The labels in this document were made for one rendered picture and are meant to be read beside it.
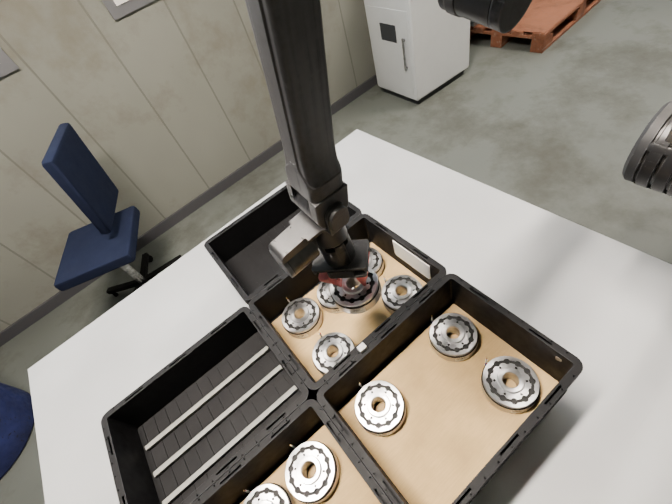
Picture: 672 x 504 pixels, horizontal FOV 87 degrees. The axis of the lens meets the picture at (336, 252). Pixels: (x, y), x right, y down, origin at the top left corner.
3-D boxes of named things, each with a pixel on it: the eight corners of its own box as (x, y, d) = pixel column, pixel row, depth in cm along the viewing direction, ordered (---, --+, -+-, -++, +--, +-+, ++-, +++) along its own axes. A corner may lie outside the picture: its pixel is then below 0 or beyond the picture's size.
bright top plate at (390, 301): (399, 269, 92) (398, 268, 92) (431, 289, 86) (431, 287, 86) (373, 296, 89) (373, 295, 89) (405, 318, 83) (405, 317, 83)
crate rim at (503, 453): (450, 276, 81) (450, 270, 80) (584, 369, 63) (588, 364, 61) (316, 397, 72) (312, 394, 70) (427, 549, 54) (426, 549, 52)
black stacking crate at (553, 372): (450, 298, 89) (450, 272, 80) (569, 386, 70) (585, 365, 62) (329, 410, 79) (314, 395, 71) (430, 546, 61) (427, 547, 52)
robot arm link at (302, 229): (347, 202, 48) (308, 170, 52) (283, 255, 46) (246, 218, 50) (355, 245, 59) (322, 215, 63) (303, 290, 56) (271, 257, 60)
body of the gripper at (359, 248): (368, 273, 62) (359, 248, 57) (314, 277, 65) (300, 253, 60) (370, 244, 66) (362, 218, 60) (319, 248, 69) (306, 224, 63)
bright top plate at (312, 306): (305, 291, 95) (304, 290, 95) (327, 315, 89) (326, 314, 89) (275, 315, 93) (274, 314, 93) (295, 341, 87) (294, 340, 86)
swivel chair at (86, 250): (178, 240, 261) (65, 118, 186) (206, 282, 227) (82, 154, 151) (105, 289, 247) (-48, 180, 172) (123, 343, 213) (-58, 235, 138)
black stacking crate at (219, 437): (264, 325, 98) (246, 305, 89) (327, 410, 79) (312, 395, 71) (136, 430, 88) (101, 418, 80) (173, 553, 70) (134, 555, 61)
